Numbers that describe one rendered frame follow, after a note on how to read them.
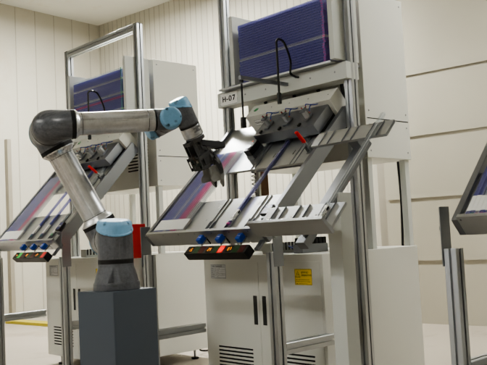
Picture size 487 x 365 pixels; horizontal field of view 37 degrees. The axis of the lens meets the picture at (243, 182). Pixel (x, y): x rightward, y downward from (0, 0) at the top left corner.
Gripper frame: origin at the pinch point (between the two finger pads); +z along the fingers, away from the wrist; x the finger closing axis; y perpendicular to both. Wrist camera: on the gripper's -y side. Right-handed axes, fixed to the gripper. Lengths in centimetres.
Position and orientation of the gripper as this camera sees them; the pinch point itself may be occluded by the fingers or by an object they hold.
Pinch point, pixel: (219, 182)
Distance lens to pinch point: 275.0
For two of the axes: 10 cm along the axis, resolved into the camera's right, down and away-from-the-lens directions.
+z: 3.9, 8.8, 2.7
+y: -6.2, 4.6, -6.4
